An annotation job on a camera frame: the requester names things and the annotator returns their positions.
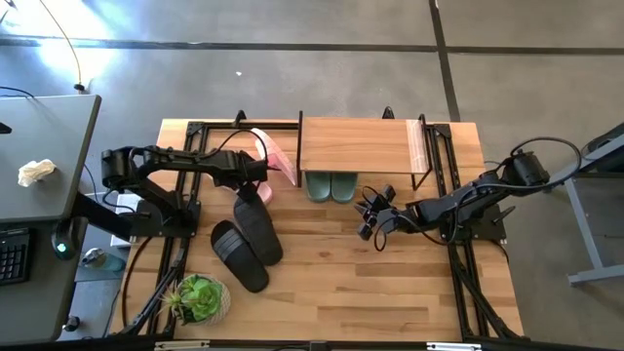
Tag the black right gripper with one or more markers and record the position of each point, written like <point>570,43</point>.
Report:
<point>392,217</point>

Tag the black equipment case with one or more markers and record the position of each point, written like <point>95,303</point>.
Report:
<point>612,139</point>

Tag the black round knob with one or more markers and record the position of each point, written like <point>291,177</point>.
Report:
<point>72,323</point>

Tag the black mounting pole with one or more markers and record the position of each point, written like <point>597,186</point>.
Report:
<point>102,217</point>

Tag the potted green succulent plant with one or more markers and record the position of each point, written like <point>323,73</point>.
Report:
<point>200,300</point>

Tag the white flat box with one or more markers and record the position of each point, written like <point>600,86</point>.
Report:
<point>122,234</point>

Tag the grey desk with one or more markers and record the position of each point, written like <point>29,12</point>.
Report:
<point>44,146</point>

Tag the black rubber slide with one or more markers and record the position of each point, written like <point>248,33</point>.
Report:
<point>241,258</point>
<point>261,234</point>

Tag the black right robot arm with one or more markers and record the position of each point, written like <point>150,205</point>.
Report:
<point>463,200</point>

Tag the black aluminium table frame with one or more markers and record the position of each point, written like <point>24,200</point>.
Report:
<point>441,129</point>

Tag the silver metal bracket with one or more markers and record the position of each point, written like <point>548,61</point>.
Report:
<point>453,346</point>
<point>181,345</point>

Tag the crumpled white tissue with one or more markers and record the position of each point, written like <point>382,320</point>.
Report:
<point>35,171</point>

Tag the black keyboard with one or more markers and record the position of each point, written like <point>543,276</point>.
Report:
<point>13,256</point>

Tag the wooden shelf with black legs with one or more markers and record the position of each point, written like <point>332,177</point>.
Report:
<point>356,146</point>

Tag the grey metal stand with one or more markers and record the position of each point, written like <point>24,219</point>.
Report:
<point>583,229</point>

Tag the bottle with metal cap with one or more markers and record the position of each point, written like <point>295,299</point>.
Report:
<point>100,259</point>

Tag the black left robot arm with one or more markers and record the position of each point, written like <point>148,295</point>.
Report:
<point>185,158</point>

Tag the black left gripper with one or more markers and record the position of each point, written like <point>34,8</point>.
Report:
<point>248,168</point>

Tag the black round device with light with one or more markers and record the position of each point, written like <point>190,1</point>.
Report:
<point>63,241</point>

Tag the green rubber slide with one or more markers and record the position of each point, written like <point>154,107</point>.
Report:
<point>318,187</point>
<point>344,187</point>

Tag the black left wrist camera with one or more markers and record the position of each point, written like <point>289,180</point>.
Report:
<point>248,192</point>

